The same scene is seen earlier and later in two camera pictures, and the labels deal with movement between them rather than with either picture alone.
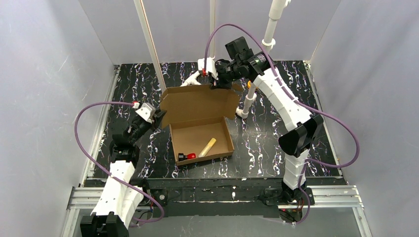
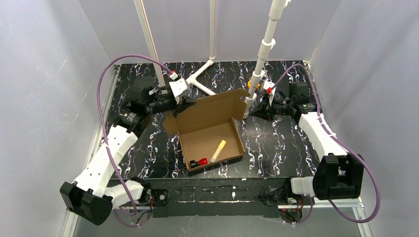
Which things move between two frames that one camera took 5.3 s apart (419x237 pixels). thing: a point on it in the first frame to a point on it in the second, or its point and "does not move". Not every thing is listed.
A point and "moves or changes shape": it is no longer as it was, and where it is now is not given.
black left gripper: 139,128 to 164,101
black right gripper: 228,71 to 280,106
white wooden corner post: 141,11 does not move
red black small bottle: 190,156 to 201,162
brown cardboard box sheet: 197,116 moves or changes shape
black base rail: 229,197 does not move
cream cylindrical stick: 207,148 to 218,151
